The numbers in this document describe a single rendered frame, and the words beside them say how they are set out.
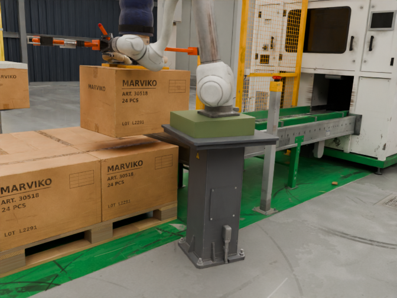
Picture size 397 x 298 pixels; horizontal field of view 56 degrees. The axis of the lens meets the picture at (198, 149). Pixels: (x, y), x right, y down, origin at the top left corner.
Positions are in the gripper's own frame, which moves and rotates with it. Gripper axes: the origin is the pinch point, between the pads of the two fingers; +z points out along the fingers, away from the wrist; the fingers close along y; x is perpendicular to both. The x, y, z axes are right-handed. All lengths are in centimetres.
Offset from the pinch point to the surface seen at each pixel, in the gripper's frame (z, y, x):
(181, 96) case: -20, 31, 48
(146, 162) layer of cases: -19, 72, 20
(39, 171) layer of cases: -20, 66, -48
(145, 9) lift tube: -9.9, -22.4, 26.5
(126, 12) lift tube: -3.4, -20.5, 17.0
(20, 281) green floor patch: -29, 119, -64
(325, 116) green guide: -24, 59, 241
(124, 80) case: -22.6, 19.8, 2.4
